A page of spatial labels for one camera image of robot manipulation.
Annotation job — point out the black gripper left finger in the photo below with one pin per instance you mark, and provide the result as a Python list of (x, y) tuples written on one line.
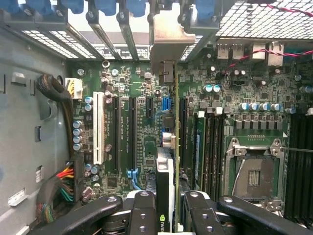
[(144, 220)]

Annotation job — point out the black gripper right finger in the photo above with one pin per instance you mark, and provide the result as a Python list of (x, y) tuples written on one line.
[(203, 220)]

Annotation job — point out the CPU socket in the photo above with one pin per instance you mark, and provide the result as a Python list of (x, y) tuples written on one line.
[(254, 176)]

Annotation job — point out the green RAM stick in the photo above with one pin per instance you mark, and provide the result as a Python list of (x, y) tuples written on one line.
[(200, 147)]

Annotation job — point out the black long expansion slot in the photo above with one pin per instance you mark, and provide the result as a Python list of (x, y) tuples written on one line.
[(183, 122), (116, 134), (132, 134)]

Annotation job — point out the white expansion slot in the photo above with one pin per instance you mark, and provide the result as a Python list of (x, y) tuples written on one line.
[(99, 127)]

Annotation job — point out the black short expansion slot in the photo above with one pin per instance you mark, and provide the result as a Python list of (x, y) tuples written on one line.
[(149, 107)]

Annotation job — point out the locking lever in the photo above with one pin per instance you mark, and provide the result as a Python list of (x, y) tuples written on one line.
[(298, 149)]

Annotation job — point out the white power connector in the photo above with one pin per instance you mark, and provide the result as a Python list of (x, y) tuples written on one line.
[(77, 90)]

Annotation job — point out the green motherboard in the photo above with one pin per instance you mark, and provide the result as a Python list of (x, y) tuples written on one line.
[(141, 73)]

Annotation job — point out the black label sticker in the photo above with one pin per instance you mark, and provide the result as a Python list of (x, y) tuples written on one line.
[(141, 52)]

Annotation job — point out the black open PC case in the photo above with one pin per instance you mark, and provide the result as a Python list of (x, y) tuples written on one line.
[(256, 22)]

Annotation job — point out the blue slot clip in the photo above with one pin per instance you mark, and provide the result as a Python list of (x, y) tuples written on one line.
[(39, 6), (207, 11), (105, 7), (8, 6), (73, 6), (135, 8)]

